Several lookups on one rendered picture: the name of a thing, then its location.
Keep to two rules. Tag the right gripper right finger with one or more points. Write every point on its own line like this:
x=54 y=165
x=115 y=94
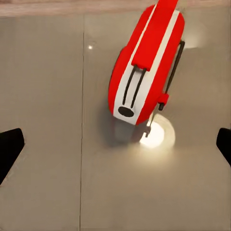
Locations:
x=224 y=143

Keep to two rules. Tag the coffee table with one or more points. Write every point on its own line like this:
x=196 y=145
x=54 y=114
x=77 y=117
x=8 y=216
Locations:
x=81 y=168

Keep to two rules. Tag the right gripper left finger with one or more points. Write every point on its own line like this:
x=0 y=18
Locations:
x=11 y=144

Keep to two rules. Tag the radio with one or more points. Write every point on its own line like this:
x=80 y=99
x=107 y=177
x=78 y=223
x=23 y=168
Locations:
x=142 y=66

